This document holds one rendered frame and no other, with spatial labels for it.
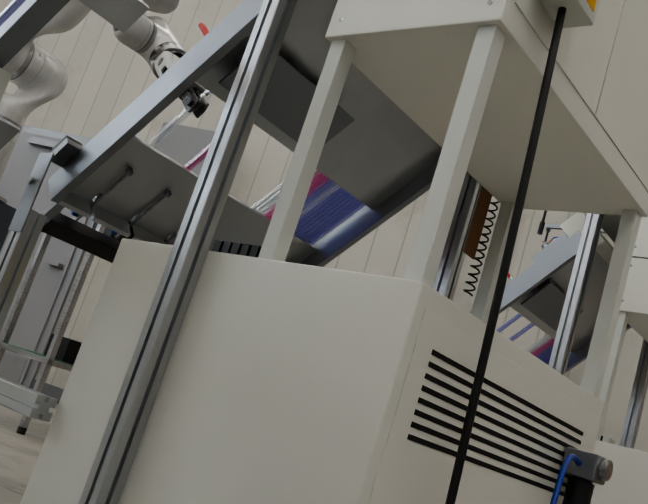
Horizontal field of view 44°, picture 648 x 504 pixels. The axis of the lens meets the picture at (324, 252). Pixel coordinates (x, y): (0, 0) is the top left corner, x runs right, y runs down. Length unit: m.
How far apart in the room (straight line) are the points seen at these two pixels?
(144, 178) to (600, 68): 0.93
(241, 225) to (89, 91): 5.70
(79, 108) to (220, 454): 6.51
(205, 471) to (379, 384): 0.30
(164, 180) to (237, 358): 0.69
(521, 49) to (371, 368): 0.51
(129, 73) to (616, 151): 6.19
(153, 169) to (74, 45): 6.21
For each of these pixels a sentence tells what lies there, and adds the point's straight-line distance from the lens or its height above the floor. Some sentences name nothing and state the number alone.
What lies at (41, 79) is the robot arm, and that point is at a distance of 2.25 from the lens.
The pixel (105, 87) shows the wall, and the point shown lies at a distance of 7.49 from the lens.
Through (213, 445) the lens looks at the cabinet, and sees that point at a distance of 1.17.
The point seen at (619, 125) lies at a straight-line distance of 1.55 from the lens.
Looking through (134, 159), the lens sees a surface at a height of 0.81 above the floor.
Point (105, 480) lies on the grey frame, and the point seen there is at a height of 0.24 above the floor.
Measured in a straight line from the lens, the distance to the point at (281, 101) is 1.64.
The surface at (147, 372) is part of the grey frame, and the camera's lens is 1.26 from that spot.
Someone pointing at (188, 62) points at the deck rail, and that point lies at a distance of 1.57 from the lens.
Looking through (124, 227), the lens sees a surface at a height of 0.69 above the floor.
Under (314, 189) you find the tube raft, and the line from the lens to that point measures 1.92.
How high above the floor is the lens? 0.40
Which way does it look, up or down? 12 degrees up
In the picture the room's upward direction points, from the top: 18 degrees clockwise
